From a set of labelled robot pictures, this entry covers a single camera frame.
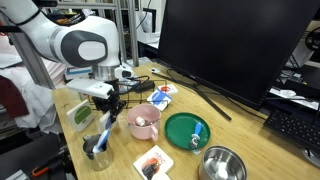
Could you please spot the black keyboard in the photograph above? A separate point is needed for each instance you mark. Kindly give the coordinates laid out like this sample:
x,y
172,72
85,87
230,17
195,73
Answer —
x,y
293,128

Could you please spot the pink mug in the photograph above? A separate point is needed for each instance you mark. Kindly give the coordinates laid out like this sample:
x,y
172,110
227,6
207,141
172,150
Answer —
x,y
143,131

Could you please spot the blue and white plastic spoon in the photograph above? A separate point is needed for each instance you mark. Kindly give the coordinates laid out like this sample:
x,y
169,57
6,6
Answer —
x,y
101,140

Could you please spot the clear cup with toothbrushes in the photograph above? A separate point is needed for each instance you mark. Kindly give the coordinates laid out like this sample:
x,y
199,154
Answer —
x,y
100,161

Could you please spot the white papers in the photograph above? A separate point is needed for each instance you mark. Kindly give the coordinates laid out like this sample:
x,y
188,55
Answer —
x,y
290,95

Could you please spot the black computer monitor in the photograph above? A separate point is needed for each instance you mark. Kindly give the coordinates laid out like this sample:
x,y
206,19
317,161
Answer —
x,y
233,43

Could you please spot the small white cylinder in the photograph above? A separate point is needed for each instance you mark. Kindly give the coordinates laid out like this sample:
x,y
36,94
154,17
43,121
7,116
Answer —
x,y
140,121

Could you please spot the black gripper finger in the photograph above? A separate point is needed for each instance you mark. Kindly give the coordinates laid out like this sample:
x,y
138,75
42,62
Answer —
x,y
117,110
101,107

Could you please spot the green plate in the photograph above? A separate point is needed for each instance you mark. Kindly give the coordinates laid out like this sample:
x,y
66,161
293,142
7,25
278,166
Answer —
x,y
180,128

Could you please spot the white birds board book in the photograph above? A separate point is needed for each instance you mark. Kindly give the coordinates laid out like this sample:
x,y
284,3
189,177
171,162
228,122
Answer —
x,y
161,176

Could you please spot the white book with red circle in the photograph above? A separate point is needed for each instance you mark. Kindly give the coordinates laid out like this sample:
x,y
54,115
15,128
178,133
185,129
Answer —
x,y
168,88

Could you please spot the white cloth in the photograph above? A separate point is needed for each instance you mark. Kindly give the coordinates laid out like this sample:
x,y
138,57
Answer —
x,y
33,100

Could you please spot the aluminium frame post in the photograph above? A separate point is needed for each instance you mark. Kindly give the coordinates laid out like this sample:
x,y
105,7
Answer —
x,y
132,30

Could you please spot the white abc board book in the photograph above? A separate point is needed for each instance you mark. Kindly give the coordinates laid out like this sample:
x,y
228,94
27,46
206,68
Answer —
x,y
153,161

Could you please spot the green and white board book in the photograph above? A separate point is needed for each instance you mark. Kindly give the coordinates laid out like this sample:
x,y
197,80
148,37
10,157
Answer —
x,y
80,115

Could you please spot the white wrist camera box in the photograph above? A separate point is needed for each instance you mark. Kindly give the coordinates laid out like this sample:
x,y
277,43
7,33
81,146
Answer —
x,y
88,87

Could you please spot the small white clip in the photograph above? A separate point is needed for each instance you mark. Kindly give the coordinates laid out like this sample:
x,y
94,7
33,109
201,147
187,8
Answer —
x,y
155,70

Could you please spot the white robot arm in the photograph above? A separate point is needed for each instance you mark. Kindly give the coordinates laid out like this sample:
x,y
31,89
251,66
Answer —
x,y
83,50

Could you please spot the black power adapter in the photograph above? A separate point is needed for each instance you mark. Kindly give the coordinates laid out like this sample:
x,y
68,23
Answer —
x,y
145,86

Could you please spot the white box with blue stripe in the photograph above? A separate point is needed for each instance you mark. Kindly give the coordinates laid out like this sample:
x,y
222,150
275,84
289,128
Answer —
x,y
78,71

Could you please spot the black monitor stand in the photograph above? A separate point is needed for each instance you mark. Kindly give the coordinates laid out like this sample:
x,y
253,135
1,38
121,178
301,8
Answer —
x,y
206,100

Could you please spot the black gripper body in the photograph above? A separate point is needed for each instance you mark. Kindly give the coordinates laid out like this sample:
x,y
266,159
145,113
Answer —
x,y
111,96

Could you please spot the dark red cloth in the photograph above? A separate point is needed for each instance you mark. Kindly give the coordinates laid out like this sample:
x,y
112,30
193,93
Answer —
x,y
11,98

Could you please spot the stainless steel bowl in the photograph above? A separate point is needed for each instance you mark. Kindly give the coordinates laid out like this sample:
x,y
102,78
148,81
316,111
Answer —
x,y
233,160

